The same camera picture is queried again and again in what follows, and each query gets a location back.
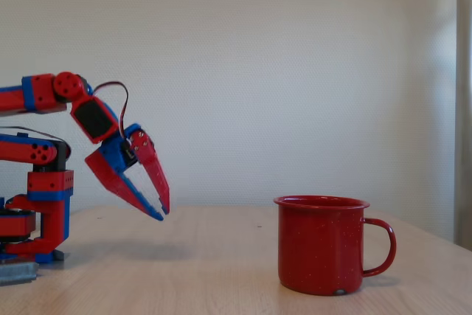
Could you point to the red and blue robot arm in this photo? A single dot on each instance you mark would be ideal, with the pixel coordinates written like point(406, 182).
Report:
point(48, 182)

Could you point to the red enamel mug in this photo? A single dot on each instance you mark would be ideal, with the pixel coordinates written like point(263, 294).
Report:
point(317, 245)

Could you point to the grey vertical post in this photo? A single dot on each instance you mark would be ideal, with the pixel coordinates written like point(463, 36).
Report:
point(464, 108)

